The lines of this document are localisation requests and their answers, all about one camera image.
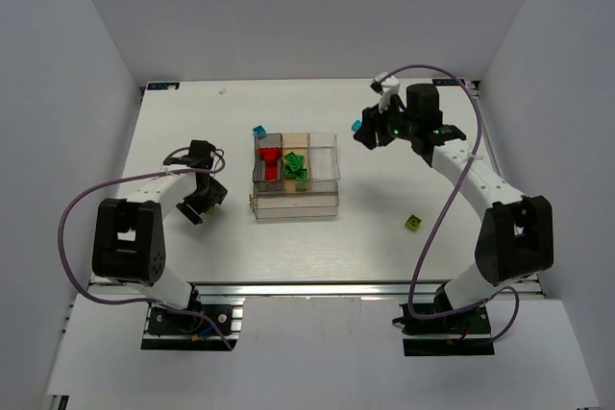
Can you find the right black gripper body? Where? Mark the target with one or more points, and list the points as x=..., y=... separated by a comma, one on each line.
x=373, y=129

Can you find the right blue corner label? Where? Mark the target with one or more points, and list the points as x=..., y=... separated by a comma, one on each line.
x=448, y=82

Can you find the small green lego brick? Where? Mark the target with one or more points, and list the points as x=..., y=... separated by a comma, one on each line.
x=301, y=179

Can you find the clear plastic bin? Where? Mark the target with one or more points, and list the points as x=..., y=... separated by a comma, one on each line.
x=323, y=160

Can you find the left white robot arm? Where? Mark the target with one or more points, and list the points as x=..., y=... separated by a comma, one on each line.
x=129, y=245

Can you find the aluminium table rail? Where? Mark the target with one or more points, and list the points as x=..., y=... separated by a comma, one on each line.
x=527, y=288

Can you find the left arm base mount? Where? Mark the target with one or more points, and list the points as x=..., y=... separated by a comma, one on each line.
x=164, y=331

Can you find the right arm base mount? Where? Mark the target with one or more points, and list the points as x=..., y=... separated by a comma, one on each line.
x=466, y=334

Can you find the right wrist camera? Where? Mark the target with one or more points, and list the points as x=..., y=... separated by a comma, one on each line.
x=386, y=86

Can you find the blue corner label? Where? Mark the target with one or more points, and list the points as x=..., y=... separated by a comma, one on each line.
x=448, y=82
x=162, y=86

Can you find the long green lego brick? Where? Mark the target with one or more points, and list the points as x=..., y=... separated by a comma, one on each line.
x=288, y=173
x=295, y=161

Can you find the red lego brick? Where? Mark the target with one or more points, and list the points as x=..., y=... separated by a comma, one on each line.
x=270, y=155
x=271, y=172

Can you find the left blue corner label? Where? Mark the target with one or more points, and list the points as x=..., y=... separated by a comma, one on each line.
x=162, y=86

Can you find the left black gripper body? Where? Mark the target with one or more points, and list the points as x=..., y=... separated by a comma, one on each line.
x=198, y=205

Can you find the long cyan lego brick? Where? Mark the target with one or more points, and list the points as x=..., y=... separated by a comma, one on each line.
x=356, y=126

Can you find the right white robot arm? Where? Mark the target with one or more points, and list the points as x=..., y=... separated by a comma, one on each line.
x=516, y=236

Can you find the grey smoked plastic bin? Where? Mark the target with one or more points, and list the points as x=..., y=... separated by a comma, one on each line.
x=262, y=186

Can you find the long clear plastic drawer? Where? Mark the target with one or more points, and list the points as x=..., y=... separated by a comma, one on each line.
x=279, y=200

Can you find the orange tinted plastic bin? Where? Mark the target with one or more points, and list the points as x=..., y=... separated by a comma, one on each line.
x=297, y=143

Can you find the small cyan lego brick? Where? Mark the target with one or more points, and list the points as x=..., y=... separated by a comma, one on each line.
x=259, y=131

